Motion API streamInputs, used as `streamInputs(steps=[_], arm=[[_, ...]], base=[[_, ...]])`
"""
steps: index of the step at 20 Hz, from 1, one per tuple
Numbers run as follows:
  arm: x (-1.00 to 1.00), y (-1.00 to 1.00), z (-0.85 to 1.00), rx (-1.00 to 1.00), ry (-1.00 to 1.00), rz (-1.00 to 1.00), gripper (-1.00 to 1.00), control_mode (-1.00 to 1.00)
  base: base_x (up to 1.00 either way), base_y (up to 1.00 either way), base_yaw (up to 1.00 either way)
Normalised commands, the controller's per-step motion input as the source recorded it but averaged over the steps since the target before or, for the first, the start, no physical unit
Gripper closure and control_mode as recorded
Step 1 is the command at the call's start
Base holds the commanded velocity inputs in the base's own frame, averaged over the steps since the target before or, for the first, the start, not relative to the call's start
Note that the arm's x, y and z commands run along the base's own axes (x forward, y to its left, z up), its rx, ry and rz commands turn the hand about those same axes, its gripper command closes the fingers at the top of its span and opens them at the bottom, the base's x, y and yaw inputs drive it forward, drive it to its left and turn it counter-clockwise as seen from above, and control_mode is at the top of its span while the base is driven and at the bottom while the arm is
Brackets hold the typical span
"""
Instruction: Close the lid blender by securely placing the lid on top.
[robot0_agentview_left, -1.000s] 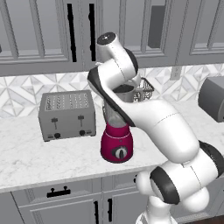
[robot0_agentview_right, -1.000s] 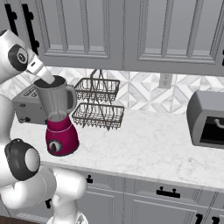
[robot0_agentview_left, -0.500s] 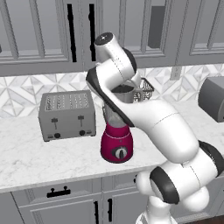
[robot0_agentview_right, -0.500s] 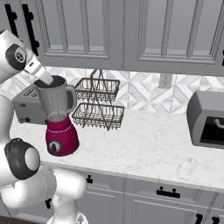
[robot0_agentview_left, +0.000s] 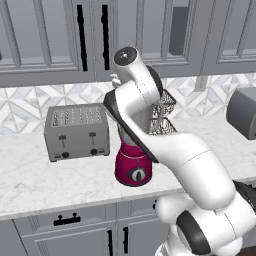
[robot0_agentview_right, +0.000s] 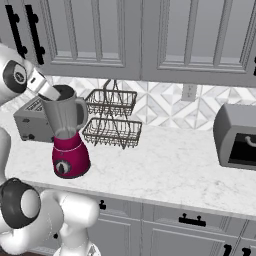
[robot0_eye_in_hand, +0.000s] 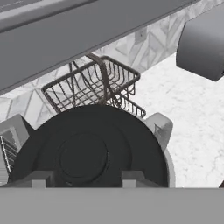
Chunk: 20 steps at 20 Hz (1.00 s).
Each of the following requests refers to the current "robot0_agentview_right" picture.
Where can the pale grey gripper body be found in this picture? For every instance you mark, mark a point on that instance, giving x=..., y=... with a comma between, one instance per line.
x=49, y=91

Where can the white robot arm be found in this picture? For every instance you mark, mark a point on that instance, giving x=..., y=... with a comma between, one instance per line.
x=74, y=213

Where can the magenta blender with grey jar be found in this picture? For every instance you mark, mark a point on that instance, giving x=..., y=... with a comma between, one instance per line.
x=70, y=154

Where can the grey toaster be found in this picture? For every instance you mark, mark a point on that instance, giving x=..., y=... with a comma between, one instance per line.
x=30, y=124

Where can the grey drawer front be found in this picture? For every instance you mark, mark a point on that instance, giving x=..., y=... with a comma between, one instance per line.
x=121, y=207
x=220, y=222

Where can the grey base cupboard door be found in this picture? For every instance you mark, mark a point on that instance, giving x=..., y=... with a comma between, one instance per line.
x=113, y=236
x=180, y=241
x=249, y=245

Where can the grey bread box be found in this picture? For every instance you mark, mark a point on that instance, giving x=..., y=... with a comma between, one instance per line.
x=230, y=133

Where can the grey wall cupboard door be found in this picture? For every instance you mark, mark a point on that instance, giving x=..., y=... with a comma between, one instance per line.
x=90, y=33
x=200, y=36
x=6, y=30

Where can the white wall socket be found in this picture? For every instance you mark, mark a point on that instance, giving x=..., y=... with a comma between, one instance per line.
x=189, y=92

